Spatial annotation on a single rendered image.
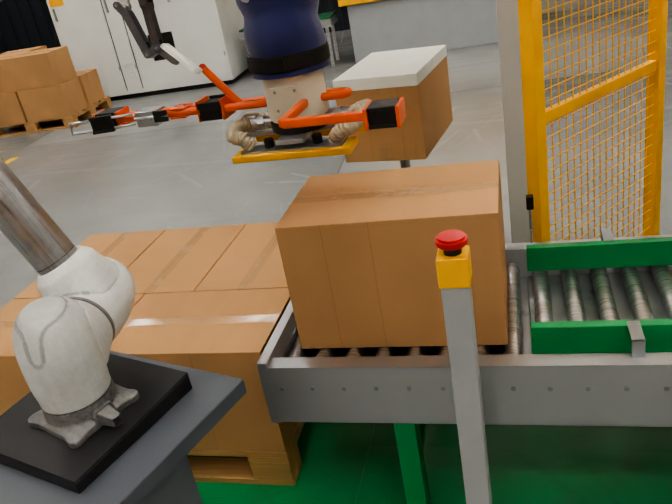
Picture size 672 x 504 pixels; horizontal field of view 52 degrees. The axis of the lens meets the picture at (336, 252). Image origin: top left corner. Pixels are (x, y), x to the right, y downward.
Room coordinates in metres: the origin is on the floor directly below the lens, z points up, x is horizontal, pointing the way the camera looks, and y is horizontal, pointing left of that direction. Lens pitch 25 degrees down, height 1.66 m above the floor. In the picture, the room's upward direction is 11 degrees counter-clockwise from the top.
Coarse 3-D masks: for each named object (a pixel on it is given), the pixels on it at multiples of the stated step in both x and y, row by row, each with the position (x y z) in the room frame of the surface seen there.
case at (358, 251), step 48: (336, 192) 1.92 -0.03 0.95; (384, 192) 1.85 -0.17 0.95; (432, 192) 1.78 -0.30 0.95; (480, 192) 1.72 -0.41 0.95; (288, 240) 1.73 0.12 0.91; (336, 240) 1.69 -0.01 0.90; (384, 240) 1.65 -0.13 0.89; (432, 240) 1.61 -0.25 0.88; (480, 240) 1.58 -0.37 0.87; (288, 288) 1.74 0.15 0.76; (336, 288) 1.70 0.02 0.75; (384, 288) 1.66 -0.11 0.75; (432, 288) 1.62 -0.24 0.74; (480, 288) 1.58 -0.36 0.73; (336, 336) 1.70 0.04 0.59; (384, 336) 1.66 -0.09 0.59; (432, 336) 1.62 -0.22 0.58; (480, 336) 1.59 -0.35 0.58
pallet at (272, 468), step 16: (288, 448) 1.79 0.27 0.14; (192, 464) 1.95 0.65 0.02; (208, 464) 1.93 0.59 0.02; (224, 464) 1.92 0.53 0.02; (240, 464) 1.90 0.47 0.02; (256, 464) 1.81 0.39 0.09; (272, 464) 1.79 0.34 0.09; (288, 464) 1.77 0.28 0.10; (208, 480) 1.87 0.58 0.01; (224, 480) 1.85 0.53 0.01; (240, 480) 1.83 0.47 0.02; (256, 480) 1.81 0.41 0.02; (272, 480) 1.79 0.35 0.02; (288, 480) 1.78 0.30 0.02
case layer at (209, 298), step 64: (128, 256) 2.72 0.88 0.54; (192, 256) 2.59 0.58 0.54; (256, 256) 2.47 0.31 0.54; (0, 320) 2.33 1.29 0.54; (128, 320) 2.14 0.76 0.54; (192, 320) 2.05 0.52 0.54; (256, 320) 1.97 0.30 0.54; (0, 384) 2.07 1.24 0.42; (256, 384) 1.79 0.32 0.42; (256, 448) 1.80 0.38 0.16
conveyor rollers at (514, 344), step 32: (512, 288) 1.86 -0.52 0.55; (544, 288) 1.82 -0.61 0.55; (576, 288) 1.79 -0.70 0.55; (608, 288) 1.76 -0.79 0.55; (640, 288) 1.72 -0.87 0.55; (512, 320) 1.68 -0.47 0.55; (544, 320) 1.65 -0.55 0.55; (576, 320) 1.62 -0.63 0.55; (320, 352) 1.70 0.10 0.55; (352, 352) 1.67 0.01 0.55; (384, 352) 1.64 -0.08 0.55; (416, 352) 1.61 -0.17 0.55; (480, 352) 1.55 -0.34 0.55; (512, 352) 1.53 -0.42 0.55
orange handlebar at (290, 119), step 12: (264, 96) 1.97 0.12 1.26; (324, 96) 1.86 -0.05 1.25; (336, 96) 1.85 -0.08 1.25; (348, 96) 1.86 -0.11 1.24; (168, 108) 2.06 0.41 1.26; (180, 108) 2.00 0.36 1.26; (192, 108) 1.99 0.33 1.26; (228, 108) 1.95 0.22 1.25; (240, 108) 1.94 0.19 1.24; (252, 108) 1.94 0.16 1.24; (300, 108) 1.77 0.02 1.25; (120, 120) 2.07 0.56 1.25; (132, 120) 2.05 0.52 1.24; (288, 120) 1.64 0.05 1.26; (300, 120) 1.63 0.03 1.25; (312, 120) 1.62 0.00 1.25; (324, 120) 1.61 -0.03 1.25; (336, 120) 1.60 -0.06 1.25; (348, 120) 1.59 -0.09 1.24; (360, 120) 1.58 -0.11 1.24
